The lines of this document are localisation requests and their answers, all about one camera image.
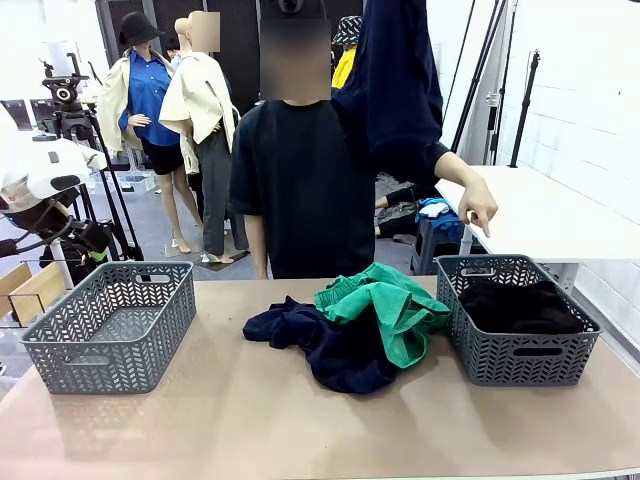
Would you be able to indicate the gray woven plastic basket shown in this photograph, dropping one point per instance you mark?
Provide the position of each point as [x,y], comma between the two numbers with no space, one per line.
[500,357]
[130,320]

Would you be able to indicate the black camera tripod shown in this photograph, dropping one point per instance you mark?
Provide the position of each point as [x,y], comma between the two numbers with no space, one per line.
[70,120]

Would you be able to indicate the black head-mounted camera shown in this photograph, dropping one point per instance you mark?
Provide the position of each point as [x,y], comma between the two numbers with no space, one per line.
[290,6]

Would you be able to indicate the black bag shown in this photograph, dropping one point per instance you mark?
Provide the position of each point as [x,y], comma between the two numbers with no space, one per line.
[80,270]

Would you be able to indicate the mannequin in cream jacket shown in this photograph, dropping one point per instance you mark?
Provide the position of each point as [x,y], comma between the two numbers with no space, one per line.
[200,100]

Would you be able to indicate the light wooden board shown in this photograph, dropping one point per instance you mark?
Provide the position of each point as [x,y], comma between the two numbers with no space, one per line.
[42,292]
[12,282]

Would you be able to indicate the black light stand with head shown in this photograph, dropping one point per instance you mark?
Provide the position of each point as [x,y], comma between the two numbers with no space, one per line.
[525,110]

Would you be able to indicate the gray plastic stool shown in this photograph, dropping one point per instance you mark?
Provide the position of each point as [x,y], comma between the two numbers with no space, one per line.
[425,250]

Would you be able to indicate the large white table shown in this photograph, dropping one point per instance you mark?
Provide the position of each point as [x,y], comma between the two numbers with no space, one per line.
[525,215]

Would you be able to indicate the seated person in dark clothes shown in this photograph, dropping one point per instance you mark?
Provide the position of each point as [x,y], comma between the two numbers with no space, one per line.
[400,210]

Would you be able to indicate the navy blue velvet shorts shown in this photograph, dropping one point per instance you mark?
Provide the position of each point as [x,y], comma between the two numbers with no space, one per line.
[345,360]

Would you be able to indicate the black double pole stand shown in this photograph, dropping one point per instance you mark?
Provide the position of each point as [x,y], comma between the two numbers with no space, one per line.
[477,75]

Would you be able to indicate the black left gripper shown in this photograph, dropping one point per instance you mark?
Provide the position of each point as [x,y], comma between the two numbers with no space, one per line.
[85,235]

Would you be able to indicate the thin black pole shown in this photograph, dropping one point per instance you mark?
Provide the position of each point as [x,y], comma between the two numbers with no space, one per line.
[457,65]

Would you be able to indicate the white table with white leg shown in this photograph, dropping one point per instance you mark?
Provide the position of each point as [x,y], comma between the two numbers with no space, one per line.
[60,250]

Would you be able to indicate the black bucket hat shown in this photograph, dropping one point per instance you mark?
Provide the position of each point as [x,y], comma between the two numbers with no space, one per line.
[137,30]

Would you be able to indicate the person in yellow jacket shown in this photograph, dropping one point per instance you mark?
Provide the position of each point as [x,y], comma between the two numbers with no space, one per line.
[345,65]

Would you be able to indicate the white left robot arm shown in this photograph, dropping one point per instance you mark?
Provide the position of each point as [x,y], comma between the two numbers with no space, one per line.
[45,165]

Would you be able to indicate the green garment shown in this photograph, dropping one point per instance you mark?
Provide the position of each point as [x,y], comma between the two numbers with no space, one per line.
[395,310]

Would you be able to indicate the black garment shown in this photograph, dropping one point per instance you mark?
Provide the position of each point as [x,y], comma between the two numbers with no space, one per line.
[520,310]

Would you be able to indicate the person's right forearm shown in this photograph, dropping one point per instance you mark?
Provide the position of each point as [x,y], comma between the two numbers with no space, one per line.
[257,250]

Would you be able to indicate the person's left forearm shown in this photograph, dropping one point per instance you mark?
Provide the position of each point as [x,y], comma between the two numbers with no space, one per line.
[452,170]

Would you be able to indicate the blue and white cloth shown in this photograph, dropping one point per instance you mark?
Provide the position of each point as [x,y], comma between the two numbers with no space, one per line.
[440,215]

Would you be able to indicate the person in black t-shirt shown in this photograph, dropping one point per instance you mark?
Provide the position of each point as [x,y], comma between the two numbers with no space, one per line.
[300,190]

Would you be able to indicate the person's left hand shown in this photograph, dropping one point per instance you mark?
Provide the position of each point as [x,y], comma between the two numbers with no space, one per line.
[477,202]

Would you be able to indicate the mannequin in blue shirt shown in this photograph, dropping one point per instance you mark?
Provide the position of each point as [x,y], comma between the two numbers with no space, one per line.
[147,100]

